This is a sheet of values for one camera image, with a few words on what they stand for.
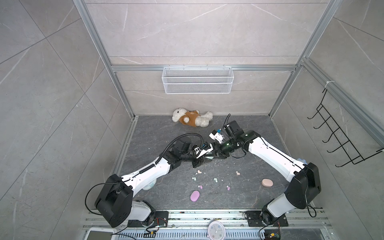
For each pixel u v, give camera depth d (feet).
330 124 2.37
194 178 2.81
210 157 2.36
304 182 1.37
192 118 3.51
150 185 2.69
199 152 2.13
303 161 2.21
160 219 2.39
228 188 2.72
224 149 2.25
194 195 2.62
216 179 2.81
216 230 2.25
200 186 2.74
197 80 3.30
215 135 2.44
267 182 2.72
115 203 1.34
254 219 2.40
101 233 2.16
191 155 2.20
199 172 2.89
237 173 2.89
